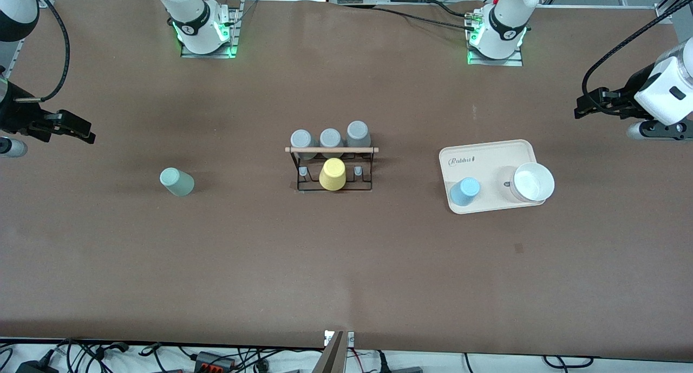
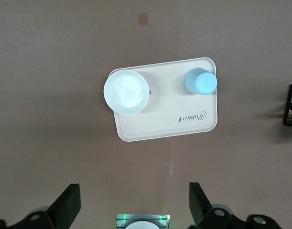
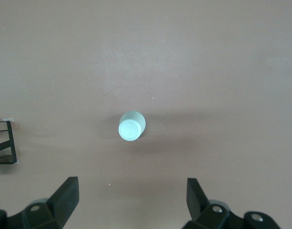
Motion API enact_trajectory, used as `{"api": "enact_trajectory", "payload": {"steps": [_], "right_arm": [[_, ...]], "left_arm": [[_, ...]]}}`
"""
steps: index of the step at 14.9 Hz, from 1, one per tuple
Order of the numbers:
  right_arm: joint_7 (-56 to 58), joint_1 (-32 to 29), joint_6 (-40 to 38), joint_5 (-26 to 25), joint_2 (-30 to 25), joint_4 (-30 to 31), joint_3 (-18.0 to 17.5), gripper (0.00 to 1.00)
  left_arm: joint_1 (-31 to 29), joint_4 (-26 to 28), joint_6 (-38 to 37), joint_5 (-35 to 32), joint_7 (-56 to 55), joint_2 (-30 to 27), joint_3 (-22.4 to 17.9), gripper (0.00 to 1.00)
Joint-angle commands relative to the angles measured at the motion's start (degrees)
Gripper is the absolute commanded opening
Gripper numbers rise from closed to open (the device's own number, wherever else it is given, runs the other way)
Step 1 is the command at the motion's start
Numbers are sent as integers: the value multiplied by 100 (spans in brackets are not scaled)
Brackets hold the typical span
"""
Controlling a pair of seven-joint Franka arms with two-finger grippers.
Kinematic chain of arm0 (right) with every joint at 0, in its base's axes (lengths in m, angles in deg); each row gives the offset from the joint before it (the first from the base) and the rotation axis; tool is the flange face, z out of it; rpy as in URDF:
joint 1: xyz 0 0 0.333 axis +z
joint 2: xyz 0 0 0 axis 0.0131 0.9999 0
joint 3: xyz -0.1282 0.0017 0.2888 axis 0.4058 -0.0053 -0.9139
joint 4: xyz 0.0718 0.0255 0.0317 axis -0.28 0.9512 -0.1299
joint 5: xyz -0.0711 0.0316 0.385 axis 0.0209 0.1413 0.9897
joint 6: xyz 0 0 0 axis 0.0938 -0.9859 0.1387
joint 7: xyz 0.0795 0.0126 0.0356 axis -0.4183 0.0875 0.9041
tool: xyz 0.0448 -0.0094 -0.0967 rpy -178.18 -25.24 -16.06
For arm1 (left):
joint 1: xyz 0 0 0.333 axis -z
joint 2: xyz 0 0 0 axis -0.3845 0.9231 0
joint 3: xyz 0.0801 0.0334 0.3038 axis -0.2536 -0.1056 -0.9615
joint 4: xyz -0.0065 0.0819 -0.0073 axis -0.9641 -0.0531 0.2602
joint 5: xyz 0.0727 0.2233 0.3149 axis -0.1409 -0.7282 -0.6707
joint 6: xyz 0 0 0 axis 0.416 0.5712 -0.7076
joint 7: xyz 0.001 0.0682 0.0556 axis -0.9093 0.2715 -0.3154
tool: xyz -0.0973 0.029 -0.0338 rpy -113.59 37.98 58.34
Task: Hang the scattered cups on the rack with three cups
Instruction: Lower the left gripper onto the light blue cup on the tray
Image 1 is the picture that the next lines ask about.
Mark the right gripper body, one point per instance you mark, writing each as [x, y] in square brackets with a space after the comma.
[16, 117]

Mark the pale green plastic cup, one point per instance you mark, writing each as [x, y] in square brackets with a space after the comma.
[177, 182]

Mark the light blue plastic cup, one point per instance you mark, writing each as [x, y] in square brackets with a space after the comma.
[464, 191]

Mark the white bowl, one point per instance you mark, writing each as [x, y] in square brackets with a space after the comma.
[533, 182]

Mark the cream plastic tray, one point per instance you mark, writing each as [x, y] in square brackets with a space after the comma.
[476, 170]

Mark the grey plastic cup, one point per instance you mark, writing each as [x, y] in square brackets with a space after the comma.
[331, 137]
[358, 132]
[303, 140]

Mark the black power adapter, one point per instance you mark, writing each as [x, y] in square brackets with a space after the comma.
[37, 367]

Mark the yellow plastic cup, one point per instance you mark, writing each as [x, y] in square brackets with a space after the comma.
[332, 175]

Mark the black connector block orange tabs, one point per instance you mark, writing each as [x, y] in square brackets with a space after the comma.
[215, 360]

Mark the brown table cover sheet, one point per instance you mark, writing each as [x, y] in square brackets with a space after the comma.
[346, 264]

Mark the aluminium table edge rail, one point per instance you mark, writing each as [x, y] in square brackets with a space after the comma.
[17, 53]

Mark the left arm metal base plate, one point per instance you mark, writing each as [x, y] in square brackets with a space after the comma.
[514, 63]

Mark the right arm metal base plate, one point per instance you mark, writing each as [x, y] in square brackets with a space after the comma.
[234, 32]

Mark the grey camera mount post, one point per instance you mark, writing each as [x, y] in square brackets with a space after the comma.
[331, 357]

